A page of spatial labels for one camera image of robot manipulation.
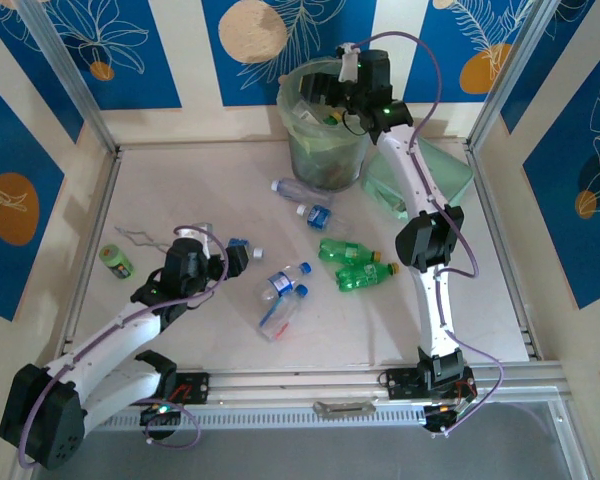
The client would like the metal latch handle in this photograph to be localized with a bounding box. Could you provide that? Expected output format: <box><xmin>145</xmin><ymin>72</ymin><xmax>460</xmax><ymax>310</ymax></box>
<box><xmin>312</xmin><ymin>397</ymin><xmax>380</xmax><ymax>417</ymax></box>

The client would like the blue-capped bottle blue label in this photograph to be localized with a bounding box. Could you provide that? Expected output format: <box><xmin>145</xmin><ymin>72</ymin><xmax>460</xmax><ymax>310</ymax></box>
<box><xmin>259</xmin><ymin>261</ymin><xmax>315</xmax><ymax>302</ymax></box>

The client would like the small green canister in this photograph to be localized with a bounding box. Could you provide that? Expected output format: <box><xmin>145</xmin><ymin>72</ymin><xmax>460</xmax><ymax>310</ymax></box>
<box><xmin>98</xmin><ymin>243</ymin><xmax>135</xmax><ymax>280</ymax></box>

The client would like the slotted grey cable duct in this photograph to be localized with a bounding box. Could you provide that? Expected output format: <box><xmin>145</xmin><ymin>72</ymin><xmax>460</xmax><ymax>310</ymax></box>
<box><xmin>102</xmin><ymin>405</ymin><xmax>431</xmax><ymax>432</ymax></box>

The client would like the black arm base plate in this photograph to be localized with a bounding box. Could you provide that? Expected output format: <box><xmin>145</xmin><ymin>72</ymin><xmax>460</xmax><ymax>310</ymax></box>
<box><xmin>379</xmin><ymin>367</ymin><xmax>477</xmax><ymax>437</ymax></box>
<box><xmin>138</xmin><ymin>372</ymin><xmax>212</xmax><ymax>441</ymax></box>

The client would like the bent wire hanger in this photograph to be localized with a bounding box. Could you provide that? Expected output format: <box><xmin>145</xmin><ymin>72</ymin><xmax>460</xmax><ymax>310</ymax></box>
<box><xmin>113</xmin><ymin>226</ymin><xmax>174</xmax><ymax>251</ymax></box>

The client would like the aluminium side rail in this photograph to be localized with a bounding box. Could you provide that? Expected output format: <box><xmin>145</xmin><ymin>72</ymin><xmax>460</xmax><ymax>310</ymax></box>
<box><xmin>467</xmin><ymin>142</ymin><xmax>544</xmax><ymax>361</ymax></box>
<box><xmin>54</xmin><ymin>147</ymin><xmax>124</xmax><ymax>374</ymax></box>

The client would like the grey metal mesh bin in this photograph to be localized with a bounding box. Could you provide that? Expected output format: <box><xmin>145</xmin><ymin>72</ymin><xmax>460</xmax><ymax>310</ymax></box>
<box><xmin>277</xmin><ymin>56</ymin><xmax>381</xmax><ymax>192</ymax></box>

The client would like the mint green zip pouch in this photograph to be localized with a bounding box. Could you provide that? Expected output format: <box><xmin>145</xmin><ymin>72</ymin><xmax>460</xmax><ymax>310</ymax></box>
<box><xmin>360</xmin><ymin>138</ymin><xmax>475</xmax><ymax>222</ymax></box>

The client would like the Pocari Sweat plastic bottle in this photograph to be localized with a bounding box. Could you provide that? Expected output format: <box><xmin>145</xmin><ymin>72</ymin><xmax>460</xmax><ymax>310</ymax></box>
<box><xmin>295</xmin><ymin>203</ymin><xmax>352</xmax><ymax>237</ymax></box>
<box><xmin>227</xmin><ymin>237</ymin><xmax>267</xmax><ymax>262</ymax></box>

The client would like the green plastic bin liner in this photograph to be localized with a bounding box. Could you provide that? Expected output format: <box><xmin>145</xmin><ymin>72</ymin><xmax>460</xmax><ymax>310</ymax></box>
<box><xmin>276</xmin><ymin>55</ymin><xmax>381</xmax><ymax>156</ymax></box>

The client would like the aluminium frame post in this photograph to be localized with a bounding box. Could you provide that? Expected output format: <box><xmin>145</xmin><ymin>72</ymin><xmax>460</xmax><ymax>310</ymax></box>
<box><xmin>17</xmin><ymin>0</ymin><xmax>120</xmax><ymax>156</ymax></box>
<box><xmin>467</xmin><ymin>0</ymin><xmax>566</xmax><ymax>151</ymax></box>

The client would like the grey metal sheet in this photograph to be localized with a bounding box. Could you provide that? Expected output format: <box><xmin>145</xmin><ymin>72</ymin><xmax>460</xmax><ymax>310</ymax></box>
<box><xmin>9</xmin><ymin>399</ymin><xmax>596</xmax><ymax>480</ymax></box>

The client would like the blue-capped bottle red-blue label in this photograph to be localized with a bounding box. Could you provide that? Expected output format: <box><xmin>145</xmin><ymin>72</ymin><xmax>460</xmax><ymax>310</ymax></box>
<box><xmin>257</xmin><ymin>283</ymin><xmax>310</xmax><ymax>343</ymax></box>

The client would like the clear bottle white logo cap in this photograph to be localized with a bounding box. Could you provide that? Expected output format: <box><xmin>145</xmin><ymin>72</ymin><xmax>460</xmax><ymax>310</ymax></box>
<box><xmin>271</xmin><ymin>178</ymin><xmax>334</xmax><ymax>205</ymax></box>

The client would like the long aluminium mounting rail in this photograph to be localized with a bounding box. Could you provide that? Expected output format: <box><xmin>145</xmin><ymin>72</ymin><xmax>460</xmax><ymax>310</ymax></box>
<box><xmin>29</xmin><ymin>363</ymin><xmax>566</xmax><ymax>401</ymax></box>

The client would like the short purple cable loop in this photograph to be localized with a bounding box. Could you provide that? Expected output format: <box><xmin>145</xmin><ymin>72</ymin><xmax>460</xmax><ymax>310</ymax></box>
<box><xmin>144</xmin><ymin>397</ymin><xmax>205</xmax><ymax>449</ymax></box>

